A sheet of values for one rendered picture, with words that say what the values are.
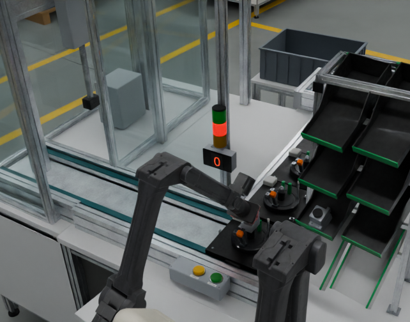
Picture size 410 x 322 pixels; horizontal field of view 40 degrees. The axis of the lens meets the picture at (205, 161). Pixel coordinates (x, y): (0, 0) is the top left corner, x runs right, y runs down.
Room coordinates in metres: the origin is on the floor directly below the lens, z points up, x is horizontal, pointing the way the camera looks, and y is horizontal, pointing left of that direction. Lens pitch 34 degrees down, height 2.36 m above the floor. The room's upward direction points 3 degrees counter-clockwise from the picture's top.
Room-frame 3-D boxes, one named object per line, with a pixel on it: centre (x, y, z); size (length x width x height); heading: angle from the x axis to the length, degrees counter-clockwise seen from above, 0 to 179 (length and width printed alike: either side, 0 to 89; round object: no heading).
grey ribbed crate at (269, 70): (3.56, -0.78, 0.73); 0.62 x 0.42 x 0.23; 56
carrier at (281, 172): (1.93, -0.43, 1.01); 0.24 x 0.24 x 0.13; 56
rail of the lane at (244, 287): (1.54, 0.16, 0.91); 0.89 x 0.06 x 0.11; 56
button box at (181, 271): (1.38, 0.04, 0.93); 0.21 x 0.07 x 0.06; 56
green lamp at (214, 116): (1.72, -0.06, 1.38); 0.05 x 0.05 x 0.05
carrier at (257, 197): (1.73, -0.29, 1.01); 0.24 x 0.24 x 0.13; 56
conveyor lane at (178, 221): (1.70, 0.09, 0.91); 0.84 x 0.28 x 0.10; 56
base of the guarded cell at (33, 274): (2.49, 0.48, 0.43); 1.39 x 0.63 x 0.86; 146
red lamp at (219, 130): (1.72, -0.06, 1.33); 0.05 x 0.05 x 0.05
